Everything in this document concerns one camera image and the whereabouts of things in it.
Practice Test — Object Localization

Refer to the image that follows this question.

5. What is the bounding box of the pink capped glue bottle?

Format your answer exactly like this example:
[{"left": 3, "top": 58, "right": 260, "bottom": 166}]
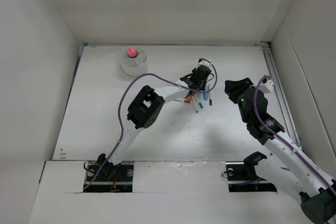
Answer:
[{"left": 127, "top": 47, "right": 139, "bottom": 59}]

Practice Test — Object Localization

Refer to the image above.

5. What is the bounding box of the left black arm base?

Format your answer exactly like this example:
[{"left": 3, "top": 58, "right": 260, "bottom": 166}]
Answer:
[{"left": 83, "top": 154, "right": 134, "bottom": 193}]

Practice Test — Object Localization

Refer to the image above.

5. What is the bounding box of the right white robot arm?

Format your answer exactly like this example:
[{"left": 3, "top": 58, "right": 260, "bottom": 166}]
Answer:
[{"left": 225, "top": 76, "right": 335, "bottom": 223}]

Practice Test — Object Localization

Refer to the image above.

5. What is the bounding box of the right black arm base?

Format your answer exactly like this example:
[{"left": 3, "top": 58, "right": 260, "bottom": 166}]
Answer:
[{"left": 222, "top": 152, "right": 277, "bottom": 193}]

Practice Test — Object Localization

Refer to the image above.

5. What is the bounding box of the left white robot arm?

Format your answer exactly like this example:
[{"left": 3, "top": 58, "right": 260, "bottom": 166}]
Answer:
[{"left": 97, "top": 59, "right": 217, "bottom": 180}]

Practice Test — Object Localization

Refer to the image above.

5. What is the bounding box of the purple capped white marker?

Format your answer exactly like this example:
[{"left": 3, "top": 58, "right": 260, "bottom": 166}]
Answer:
[{"left": 208, "top": 85, "right": 213, "bottom": 106}]

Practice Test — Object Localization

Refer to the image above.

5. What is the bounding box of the blue capped white marker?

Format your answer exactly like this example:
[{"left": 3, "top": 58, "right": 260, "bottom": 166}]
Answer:
[{"left": 195, "top": 95, "right": 204, "bottom": 109}]

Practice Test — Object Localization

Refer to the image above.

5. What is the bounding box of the red capped white marker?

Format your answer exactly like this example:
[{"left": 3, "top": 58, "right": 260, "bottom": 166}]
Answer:
[{"left": 173, "top": 99, "right": 191, "bottom": 104}]

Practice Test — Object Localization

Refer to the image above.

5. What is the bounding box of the pink capped white marker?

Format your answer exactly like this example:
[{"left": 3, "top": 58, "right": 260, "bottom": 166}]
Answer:
[{"left": 192, "top": 98, "right": 198, "bottom": 113}]

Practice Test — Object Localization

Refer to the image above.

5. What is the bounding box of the white round divided container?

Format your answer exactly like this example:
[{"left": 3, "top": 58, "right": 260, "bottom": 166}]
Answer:
[{"left": 120, "top": 47, "right": 149, "bottom": 77}]

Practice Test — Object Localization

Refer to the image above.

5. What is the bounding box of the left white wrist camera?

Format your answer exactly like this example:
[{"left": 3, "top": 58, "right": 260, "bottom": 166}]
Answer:
[{"left": 197, "top": 58, "right": 212, "bottom": 68}]

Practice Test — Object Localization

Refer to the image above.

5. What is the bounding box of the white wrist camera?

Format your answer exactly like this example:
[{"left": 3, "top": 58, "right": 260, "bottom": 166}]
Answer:
[
  {"left": 259, "top": 77, "right": 274, "bottom": 94},
  {"left": 197, "top": 58, "right": 212, "bottom": 68}
]

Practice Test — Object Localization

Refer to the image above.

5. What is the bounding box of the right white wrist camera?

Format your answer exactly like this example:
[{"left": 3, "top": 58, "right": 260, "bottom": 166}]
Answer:
[{"left": 259, "top": 77, "right": 274, "bottom": 94}]

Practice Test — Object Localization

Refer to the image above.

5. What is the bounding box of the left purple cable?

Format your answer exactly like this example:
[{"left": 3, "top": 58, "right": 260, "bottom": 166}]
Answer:
[{"left": 83, "top": 58, "right": 217, "bottom": 192}]

